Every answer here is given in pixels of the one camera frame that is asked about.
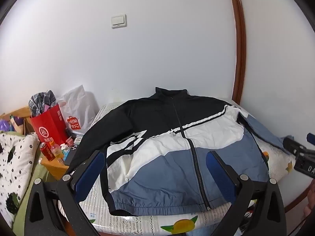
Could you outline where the green bed sheet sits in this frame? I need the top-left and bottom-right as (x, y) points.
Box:
(12, 150), (62, 236)

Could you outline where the white plastic shopping bag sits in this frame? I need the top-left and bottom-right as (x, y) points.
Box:
(58, 85), (100, 138)

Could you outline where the grey plaid cloth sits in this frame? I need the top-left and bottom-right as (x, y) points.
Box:
(28, 90), (58, 117)

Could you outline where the wooden headboard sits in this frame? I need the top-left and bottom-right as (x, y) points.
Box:
(0, 106), (33, 136)

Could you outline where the red paper bag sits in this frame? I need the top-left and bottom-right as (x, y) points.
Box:
(30, 104), (69, 150)

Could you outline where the white wall switch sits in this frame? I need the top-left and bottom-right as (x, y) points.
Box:
(111, 14), (128, 29)

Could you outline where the dark smartphone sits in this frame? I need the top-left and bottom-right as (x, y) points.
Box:
(63, 145), (80, 166)

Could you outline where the fruit print bed sheet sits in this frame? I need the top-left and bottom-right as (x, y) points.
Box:
(79, 101), (296, 236)

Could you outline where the wooden nightstand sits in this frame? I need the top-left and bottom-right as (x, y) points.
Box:
(40, 150), (70, 180)

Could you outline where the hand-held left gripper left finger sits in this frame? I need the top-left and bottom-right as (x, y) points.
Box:
(24, 150), (107, 236)

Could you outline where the black white blue zip jacket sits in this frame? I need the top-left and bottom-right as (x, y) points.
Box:
(64, 87), (296, 217)

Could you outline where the person's right hand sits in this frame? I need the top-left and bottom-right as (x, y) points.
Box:
(303, 179), (315, 223)

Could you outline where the red drink can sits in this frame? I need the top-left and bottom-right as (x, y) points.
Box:
(40, 143), (56, 162)

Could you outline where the brown wooden door frame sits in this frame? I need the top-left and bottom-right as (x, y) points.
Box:
(226, 0), (247, 107)

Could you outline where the orange drink bottle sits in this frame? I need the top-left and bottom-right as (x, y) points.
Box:
(50, 144), (64, 163)

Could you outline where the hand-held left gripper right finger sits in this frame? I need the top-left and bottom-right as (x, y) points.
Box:
(206, 150), (287, 236)

